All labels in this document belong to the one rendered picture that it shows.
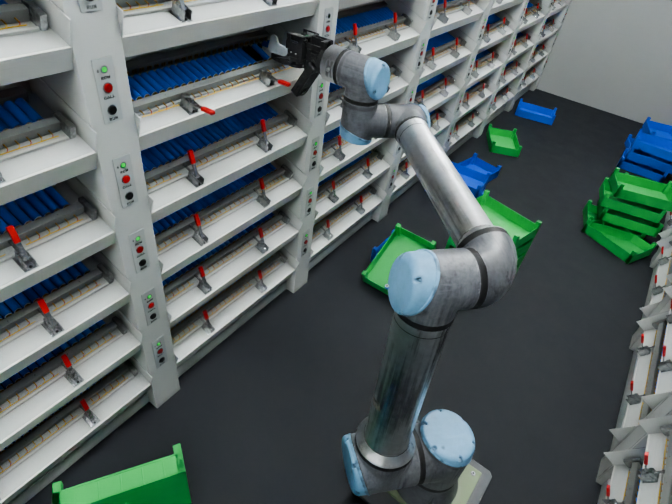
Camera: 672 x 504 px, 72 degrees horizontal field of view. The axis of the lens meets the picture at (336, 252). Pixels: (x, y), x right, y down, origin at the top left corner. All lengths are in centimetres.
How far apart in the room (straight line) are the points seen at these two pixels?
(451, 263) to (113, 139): 70
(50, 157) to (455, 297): 78
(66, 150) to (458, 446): 111
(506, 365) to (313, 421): 80
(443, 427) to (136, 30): 114
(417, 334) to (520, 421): 103
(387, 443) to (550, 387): 99
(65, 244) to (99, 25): 44
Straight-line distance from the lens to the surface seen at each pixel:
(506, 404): 188
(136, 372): 157
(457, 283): 83
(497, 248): 91
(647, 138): 403
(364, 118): 124
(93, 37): 98
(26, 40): 97
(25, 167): 101
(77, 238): 114
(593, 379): 215
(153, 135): 111
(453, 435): 133
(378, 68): 120
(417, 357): 94
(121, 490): 138
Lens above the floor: 143
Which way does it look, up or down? 40 degrees down
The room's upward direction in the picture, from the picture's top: 9 degrees clockwise
